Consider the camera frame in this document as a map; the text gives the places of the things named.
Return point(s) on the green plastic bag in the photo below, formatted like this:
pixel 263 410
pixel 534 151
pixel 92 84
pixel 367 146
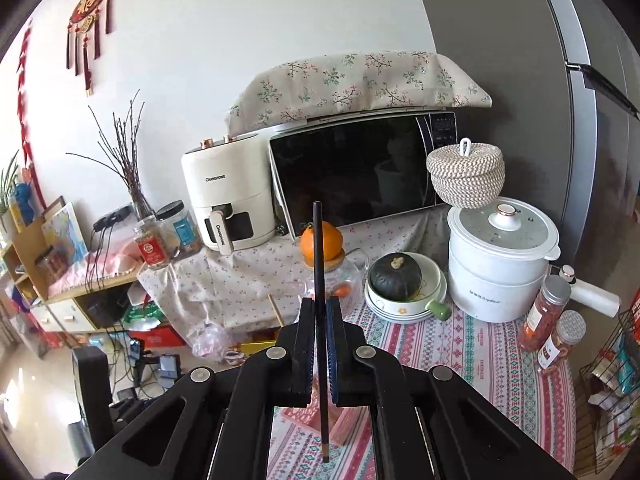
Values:
pixel 142 315

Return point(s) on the bare twig bunch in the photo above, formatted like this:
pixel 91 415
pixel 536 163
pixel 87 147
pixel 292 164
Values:
pixel 125 160

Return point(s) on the wooden chopstick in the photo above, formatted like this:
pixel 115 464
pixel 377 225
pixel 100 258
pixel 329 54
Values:
pixel 276 310

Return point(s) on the glass jar with black lid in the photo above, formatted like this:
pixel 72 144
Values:
pixel 182 235

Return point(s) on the glass teapot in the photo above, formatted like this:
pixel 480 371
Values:
pixel 352 277

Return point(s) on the black power strip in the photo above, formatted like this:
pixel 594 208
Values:
pixel 112 219

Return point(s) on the black chopstick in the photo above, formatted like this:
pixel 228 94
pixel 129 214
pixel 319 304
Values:
pixel 318 260

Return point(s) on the wooden shelf cabinet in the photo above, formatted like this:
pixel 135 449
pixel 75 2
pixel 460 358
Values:
pixel 30 255

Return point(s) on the black microwave oven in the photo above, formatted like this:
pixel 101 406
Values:
pixel 350 170

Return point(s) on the red and green patterned tablecloth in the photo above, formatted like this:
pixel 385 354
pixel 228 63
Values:
pixel 475 360

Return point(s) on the floral cloth cover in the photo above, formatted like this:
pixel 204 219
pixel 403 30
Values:
pixel 360 80

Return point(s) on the framed map picture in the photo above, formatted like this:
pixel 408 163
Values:
pixel 62 232

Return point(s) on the potted green plant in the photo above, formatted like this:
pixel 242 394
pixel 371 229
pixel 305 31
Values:
pixel 7 185

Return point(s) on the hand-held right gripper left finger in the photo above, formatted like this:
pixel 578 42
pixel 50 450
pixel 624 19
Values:
pixel 310 345

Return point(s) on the small orange tomato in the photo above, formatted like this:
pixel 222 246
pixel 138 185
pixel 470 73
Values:
pixel 341 290

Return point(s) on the dark green kabocha squash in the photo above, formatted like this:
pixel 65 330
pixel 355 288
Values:
pixel 395 280

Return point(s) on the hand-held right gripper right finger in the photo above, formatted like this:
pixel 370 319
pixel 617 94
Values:
pixel 333 350

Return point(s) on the clear plastic bag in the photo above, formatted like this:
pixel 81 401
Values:
pixel 210 342

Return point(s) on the white plate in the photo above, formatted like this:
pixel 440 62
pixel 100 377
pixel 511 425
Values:
pixel 400 314
pixel 405 320

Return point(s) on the jar of dried hawthorn slices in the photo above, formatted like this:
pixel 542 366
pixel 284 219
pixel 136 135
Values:
pixel 557 347

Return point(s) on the woven lidded basket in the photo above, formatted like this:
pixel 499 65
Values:
pixel 465 180

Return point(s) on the white electric pot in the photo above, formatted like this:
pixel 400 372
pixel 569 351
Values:
pixel 495 270

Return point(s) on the pink cloth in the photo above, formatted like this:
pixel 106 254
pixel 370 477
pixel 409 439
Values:
pixel 100 267

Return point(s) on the small-flower print tablecloth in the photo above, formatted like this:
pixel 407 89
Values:
pixel 240 280

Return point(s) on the glass jar with red label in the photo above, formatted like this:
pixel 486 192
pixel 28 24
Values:
pixel 155 250

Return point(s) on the black chair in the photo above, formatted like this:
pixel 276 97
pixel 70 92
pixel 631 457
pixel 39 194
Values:
pixel 90 380

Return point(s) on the glass vase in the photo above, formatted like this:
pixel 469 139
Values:
pixel 143 207

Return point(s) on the white cylindrical bottle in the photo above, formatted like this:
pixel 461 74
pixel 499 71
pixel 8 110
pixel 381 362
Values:
pixel 595 300

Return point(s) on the red knot wall hanging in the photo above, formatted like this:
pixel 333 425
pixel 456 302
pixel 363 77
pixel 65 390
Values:
pixel 90 7

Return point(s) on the large orange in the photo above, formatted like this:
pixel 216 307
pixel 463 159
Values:
pixel 332 242

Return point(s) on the grey refrigerator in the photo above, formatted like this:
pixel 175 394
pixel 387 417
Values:
pixel 525 85

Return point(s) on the red box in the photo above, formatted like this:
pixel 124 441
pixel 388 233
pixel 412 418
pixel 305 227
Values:
pixel 160 336

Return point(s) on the jar of red goji berries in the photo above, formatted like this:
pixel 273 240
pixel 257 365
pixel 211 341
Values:
pixel 542 315

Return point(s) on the white air fryer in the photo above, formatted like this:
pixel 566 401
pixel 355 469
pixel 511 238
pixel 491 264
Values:
pixel 220 180

